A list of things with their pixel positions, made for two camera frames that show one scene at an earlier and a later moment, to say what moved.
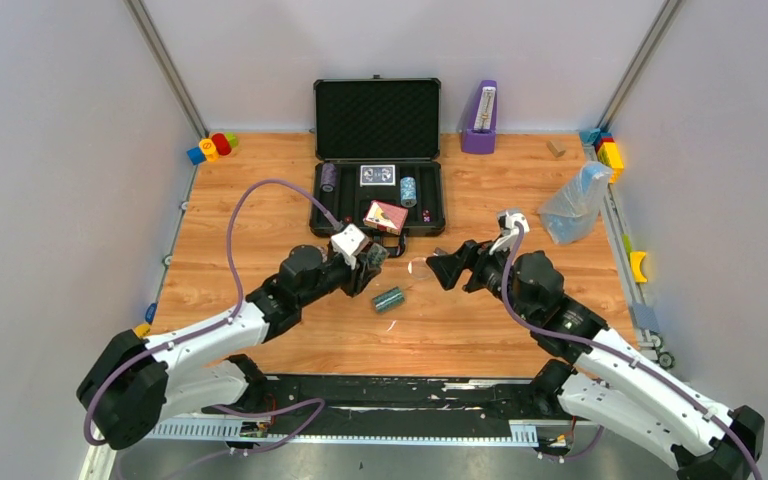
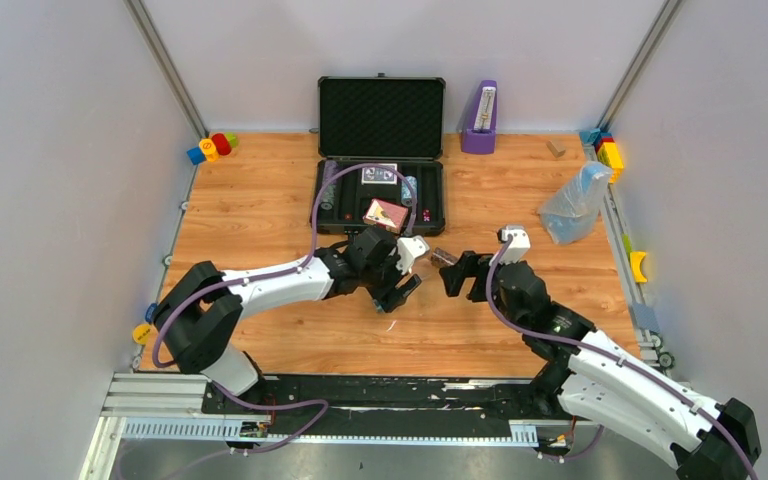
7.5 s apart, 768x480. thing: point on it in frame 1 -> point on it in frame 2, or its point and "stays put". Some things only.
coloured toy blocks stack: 608,150 stays put
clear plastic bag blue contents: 573,208 stays put
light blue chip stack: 408,191 stays put
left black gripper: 367,266 -> 387,281
